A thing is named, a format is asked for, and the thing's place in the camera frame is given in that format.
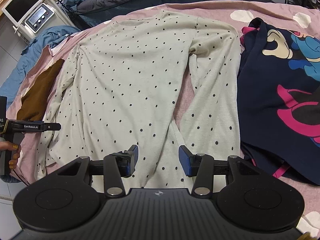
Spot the cream polka dot shirt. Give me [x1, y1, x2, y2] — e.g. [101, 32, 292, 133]
[35, 9, 242, 189]

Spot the hand with painted nails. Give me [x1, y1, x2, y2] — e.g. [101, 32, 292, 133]
[0, 141, 21, 170]

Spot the brown cloth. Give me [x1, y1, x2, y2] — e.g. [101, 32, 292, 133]
[17, 59, 65, 121]

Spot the blue crumpled blanket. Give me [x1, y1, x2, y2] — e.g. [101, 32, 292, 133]
[1, 25, 80, 109]

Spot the navy cartoon print garment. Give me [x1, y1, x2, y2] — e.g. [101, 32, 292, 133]
[237, 18, 319, 185]

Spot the white machine with control panel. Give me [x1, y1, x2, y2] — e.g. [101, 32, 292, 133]
[2, 0, 74, 41]

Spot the pink dotted bed sheet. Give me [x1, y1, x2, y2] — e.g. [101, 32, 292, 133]
[6, 0, 320, 238]

